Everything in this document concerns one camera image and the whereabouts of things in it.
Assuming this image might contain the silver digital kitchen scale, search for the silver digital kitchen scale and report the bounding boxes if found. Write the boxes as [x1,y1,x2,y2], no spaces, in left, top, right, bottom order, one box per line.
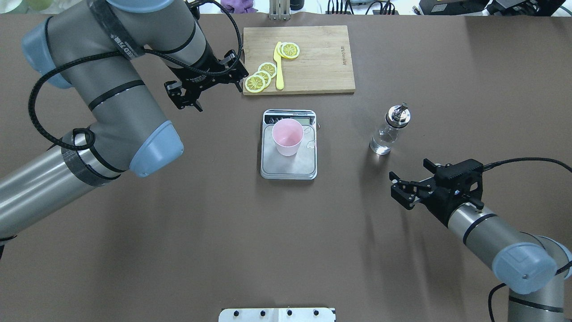
[260,109,317,181]

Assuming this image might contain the wooden cutting board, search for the wooden cutting board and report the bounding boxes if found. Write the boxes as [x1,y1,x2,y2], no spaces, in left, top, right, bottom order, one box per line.
[243,25,356,96]

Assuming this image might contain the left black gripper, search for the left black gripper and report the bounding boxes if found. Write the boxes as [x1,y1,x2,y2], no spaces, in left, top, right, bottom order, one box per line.
[164,40,249,112]

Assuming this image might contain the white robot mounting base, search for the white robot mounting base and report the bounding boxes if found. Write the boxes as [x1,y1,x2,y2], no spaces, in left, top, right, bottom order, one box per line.
[218,307,337,322]

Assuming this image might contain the aluminium frame post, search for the aluminium frame post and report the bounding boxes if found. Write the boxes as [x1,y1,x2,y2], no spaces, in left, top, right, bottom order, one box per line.
[269,0,291,21]

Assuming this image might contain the clear glass sauce bottle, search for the clear glass sauce bottle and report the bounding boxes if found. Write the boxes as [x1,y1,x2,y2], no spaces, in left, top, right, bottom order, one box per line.
[369,102,411,155]

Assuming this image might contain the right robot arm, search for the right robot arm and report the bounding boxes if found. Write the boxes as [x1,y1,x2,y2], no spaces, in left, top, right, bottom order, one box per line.
[389,170,571,322]

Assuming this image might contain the front lemon slice of pair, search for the front lemon slice of pair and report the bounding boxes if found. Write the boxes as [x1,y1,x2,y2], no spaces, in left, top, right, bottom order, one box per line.
[278,42,300,59]

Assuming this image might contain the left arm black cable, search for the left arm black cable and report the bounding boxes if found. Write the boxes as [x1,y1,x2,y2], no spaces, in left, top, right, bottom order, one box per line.
[28,0,244,151]

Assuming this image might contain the upper lemon slice of three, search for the upper lemon slice of three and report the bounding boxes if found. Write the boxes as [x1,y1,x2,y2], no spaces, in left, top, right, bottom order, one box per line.
[258,62,277,78]

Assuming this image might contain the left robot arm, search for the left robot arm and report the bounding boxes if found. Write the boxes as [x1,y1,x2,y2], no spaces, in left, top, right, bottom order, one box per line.
[0,0,248,247]

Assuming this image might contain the lemon slice near handle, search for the lemon slice near handle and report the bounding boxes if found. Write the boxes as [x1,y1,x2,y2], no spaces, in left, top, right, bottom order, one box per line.
[244,74,267,93]

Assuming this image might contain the pink plastic cup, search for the pink plastic cup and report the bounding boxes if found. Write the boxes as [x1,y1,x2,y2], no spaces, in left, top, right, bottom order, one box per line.
[272,118,304,157]

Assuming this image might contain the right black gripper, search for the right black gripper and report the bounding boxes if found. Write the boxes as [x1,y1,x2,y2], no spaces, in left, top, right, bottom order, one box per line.
[389,171,467,226]

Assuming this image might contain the hidden lemon slice of pair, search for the hidden lemon slice of pair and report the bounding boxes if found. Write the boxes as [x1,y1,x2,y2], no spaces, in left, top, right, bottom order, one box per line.
[274,42,286,58]

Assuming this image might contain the black power strip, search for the black power strip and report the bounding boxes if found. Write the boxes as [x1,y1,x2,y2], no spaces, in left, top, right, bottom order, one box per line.
[321,0,399,16]

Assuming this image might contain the yellow plastic knife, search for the yellow plastic knife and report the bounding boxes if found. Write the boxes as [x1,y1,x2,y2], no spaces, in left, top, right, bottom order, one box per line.
[273,43,284,90]

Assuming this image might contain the black thermos bottle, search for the black thermos bottle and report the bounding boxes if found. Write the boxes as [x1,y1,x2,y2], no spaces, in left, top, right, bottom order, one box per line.
[289,0,305,11]

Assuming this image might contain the purple cloth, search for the purple cloth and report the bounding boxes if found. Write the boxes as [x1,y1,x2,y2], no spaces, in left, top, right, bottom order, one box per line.
[220,0,257,14]

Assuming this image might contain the middle lemon slice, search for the middle lemon slice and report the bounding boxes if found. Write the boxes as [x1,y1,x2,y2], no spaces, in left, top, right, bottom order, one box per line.
[254,71,272,88]

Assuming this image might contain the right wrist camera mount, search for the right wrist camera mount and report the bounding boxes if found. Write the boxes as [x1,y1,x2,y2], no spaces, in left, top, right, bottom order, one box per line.
[423,158,484,211]

